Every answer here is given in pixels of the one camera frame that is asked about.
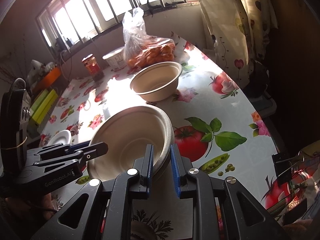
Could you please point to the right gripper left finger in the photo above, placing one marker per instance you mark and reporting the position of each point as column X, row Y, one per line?
column 135, row 183

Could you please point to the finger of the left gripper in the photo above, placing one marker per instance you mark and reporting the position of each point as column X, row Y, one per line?
column 82, row 153
column 61, row 150

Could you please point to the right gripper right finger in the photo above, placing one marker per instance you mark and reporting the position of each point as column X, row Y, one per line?
column 192, row 183

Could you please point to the beige paper bowl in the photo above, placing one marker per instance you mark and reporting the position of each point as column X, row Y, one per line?
column 127, row 134
column 157, row 82

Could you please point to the white paper plate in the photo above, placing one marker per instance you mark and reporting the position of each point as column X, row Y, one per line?
column 64, row 137

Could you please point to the yellow green box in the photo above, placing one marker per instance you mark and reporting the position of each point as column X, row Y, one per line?
column 42, row 105

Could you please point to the black appliance with knobs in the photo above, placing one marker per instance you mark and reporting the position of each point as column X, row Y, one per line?
column 15, row 112

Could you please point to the orange box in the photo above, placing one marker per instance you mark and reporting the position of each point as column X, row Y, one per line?
column 48, row 80

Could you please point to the black binder clip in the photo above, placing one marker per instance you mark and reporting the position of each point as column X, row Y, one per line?
column 283, row 165

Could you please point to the red label sauce jar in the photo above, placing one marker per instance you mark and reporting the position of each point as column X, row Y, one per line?
column 93, row 67

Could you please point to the white plastic tub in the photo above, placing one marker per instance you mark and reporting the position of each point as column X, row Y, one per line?
column 115, row 59

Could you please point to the plastic bag of oranges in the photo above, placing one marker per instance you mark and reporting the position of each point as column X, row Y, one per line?
column 142, row 50

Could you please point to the window with metal bars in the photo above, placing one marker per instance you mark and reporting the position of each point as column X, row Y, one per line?
column 70, row 23

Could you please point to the heart pattern curtain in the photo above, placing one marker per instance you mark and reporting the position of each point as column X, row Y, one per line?
column 239, row 29

